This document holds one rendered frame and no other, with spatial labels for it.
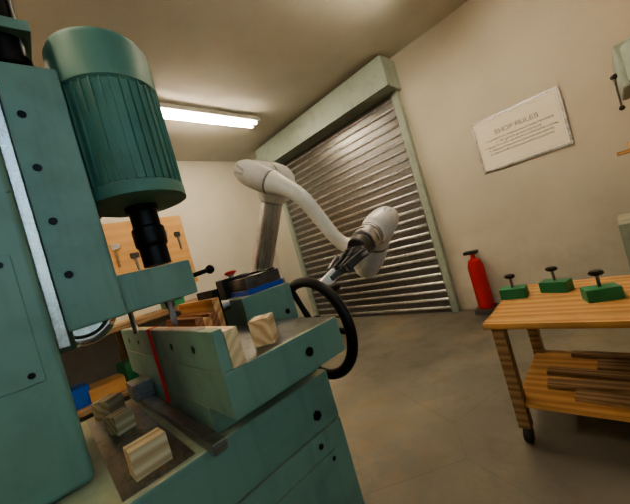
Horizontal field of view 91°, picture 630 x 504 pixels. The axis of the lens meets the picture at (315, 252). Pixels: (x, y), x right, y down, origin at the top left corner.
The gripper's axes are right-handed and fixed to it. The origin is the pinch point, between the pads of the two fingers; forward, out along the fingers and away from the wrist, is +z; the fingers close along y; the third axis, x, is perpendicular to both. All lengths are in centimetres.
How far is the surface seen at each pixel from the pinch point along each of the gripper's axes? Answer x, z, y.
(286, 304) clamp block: -4.6, 17.2, 2.2
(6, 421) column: -22, 62, 8
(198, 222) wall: -43, -144, -345
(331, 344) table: -3.3, 28.0, 25.2
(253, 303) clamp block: -10.3, 24.0, 2.2
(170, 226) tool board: -55, -107, -341
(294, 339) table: -9.0, 33.0, 25.2
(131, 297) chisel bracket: -25.7, 41.6, 0.3
